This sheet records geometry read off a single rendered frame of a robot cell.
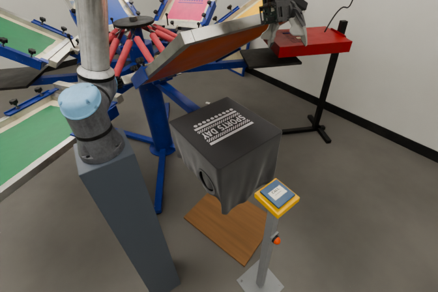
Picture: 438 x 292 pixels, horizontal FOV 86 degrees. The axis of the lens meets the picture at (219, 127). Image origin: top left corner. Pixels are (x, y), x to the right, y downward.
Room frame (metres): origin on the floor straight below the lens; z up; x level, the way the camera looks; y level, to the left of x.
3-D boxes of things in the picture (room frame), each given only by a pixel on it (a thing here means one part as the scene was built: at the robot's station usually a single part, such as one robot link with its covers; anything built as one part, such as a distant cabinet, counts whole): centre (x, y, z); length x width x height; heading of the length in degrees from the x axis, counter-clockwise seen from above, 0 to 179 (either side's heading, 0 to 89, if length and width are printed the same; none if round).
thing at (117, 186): (0.63, 0.42, 0.60); 0.18 x 0.18 x 1.20; 30
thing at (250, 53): (2.03, -0.04, 0.91); 1.34 x 0.41 x 0.08; 96
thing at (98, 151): (0.63, 0.42, 1.25); 0.15 x 0.15 x 0.10
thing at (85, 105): (0.64, 0.42, 1.37); 0.13 x 0.12 x 0.14; 6
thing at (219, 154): (1.06, -0.03, 0.95); 0.48 x 0.44 x 0.01; 36
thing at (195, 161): (0.95, 0.13, 0.77); 0.46 x 0.09 x 0.36; 36
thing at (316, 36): (2.10, -0.79, 1.06); 0.61 x 0.46 x 0.12; 96
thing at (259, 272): (0.58, -0.22, 0.48); 0.22 x 0.22 x 0.96; 36
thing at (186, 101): (1.46, 0.26, 0.89); 1.24 x 0.06 x 0.06; 36
